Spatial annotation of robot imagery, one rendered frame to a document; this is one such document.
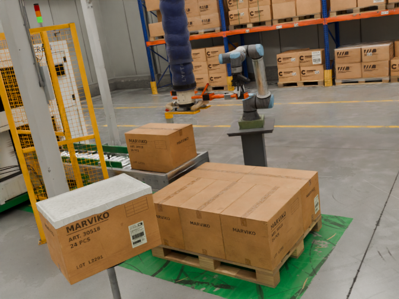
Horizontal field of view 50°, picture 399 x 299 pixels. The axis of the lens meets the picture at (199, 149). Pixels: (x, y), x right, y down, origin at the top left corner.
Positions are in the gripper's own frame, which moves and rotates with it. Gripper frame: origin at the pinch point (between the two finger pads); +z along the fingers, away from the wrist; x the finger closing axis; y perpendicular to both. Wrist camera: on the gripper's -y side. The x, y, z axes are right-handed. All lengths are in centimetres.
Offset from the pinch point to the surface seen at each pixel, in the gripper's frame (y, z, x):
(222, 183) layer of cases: 14, 73, 29
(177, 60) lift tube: 55, -36, 12
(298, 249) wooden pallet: -57, 121, 39
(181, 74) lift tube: 54, -23, 10
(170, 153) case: 75, 51, 20
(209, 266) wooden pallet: 2, 122, 83
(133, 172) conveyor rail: 114, 69, 35
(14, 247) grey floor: 221, 127, 118
